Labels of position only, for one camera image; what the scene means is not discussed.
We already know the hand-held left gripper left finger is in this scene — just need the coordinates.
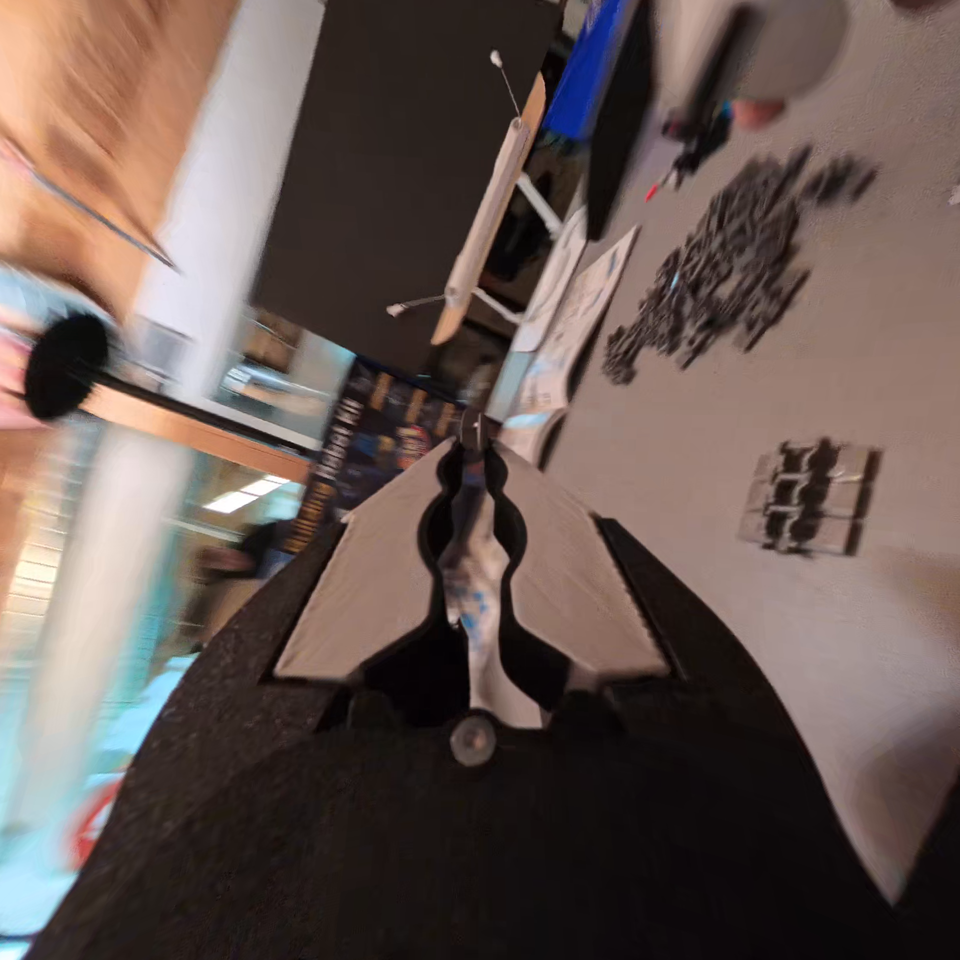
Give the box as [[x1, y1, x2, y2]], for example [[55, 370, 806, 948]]
[[273, 441, 462, 684]]

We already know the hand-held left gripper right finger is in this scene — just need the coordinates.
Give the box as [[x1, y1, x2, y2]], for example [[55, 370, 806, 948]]
[[483, 441, 670, 689]]

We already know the pile of grey track pieces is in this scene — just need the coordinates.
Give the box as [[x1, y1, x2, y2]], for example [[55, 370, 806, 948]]
[[603, 144, 881, 387]]

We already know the grey track chain segment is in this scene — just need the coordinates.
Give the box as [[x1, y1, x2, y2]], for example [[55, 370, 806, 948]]
[[739, 436, 885, 558]]

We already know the grey desk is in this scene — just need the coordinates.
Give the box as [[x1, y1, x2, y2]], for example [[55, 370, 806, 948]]
[[489, 0, 960, 908]]

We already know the person's right hand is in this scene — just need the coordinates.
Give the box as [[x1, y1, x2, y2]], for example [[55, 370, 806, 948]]
[[730, 96, 789, 135]]

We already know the toy kit box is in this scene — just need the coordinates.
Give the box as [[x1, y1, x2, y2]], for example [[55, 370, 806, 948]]
[[289, 360, 467, 556]]

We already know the dark slab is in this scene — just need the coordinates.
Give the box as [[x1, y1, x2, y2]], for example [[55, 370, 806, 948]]
[[585, 0, 655, 242]]

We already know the blue storage bin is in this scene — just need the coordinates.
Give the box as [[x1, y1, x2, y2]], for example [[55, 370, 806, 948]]
[[542, 0, 639, 144]]

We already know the instruction manual booklet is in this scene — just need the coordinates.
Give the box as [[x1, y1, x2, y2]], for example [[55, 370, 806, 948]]
[[492, 224, 644, 470]]

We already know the white book stand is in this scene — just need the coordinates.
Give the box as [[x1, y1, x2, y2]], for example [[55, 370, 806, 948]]
[[385, 48, 590, 353]]

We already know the black disc on rod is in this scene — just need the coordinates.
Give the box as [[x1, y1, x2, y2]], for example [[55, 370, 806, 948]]
[[23, 311, 321, 455]]

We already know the white pillar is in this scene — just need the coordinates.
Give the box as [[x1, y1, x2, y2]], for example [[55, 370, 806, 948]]
[[15, 0, 325, 826]]

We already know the black board panel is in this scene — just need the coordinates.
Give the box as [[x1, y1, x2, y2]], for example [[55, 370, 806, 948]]
[[250, 0, 565, 370]]

